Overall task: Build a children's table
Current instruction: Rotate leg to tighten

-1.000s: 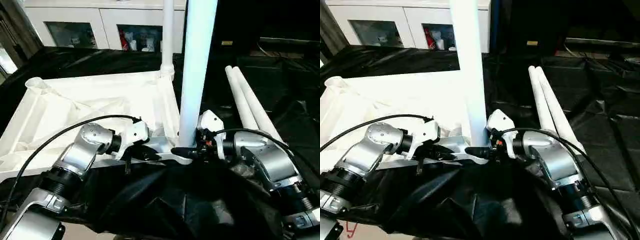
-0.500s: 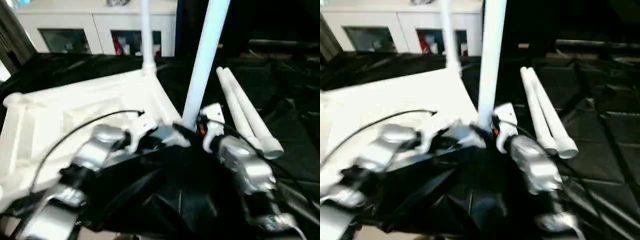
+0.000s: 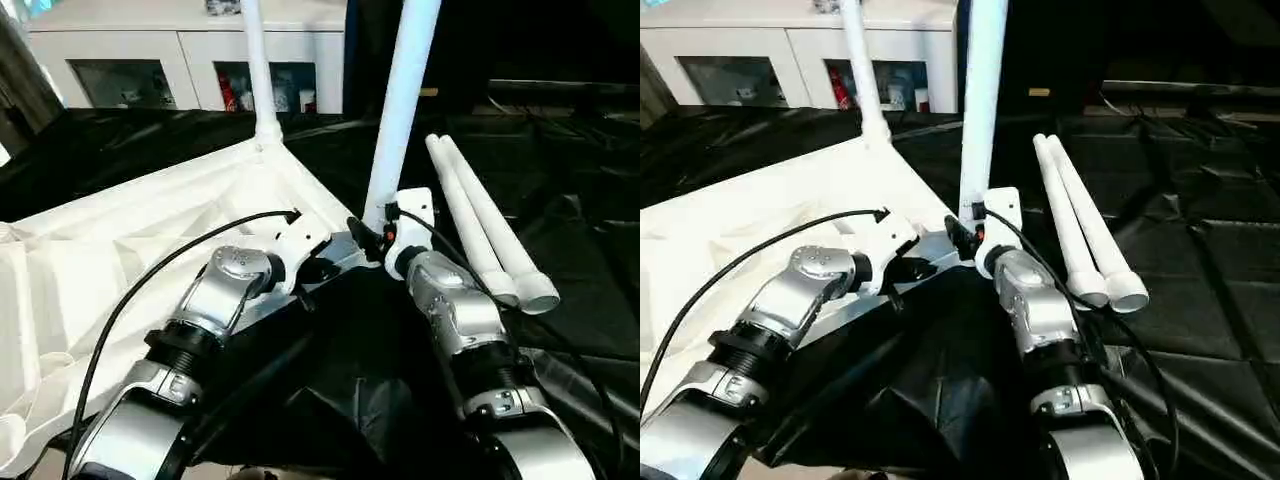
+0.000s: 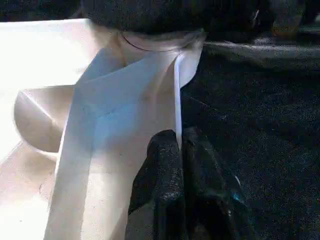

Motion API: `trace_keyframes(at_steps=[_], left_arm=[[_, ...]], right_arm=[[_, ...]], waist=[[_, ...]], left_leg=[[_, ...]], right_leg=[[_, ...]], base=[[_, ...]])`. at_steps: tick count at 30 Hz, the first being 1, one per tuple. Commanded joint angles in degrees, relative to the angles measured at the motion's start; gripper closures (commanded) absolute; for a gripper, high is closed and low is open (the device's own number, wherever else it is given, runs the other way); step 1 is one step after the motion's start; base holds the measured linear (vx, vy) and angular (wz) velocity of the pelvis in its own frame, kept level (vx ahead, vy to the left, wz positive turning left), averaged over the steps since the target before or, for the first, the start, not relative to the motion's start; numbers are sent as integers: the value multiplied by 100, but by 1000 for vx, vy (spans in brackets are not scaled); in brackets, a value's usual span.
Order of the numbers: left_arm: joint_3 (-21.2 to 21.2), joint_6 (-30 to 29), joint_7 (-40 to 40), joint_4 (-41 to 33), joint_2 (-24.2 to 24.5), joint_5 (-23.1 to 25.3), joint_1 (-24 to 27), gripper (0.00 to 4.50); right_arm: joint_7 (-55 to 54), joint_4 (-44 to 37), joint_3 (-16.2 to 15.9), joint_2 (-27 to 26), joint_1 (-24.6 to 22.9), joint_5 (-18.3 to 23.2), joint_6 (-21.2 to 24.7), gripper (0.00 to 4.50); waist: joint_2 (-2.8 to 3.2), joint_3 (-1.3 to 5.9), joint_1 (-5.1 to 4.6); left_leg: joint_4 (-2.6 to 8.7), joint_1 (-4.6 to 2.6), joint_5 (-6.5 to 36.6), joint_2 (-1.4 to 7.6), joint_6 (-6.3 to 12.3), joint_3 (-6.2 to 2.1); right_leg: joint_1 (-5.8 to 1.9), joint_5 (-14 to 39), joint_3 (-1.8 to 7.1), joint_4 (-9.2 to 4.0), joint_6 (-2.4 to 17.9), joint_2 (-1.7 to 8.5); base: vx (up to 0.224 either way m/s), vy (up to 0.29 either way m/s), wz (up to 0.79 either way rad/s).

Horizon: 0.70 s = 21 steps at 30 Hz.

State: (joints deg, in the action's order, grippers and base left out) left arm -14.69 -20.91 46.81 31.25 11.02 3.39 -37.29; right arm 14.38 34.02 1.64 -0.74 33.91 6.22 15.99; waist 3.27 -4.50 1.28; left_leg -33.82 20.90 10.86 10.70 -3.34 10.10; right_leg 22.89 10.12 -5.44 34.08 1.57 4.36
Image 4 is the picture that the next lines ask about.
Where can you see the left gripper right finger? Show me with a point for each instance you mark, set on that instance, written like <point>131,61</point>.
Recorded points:
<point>215,210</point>

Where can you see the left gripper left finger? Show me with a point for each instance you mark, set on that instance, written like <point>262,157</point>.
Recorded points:
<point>160,200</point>

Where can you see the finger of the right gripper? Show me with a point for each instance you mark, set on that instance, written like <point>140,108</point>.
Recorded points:
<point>165,15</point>

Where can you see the white plastic table top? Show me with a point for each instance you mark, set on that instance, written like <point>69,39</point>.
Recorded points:
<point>75,125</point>

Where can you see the black work mat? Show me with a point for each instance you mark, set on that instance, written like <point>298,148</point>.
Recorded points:
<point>260,125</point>

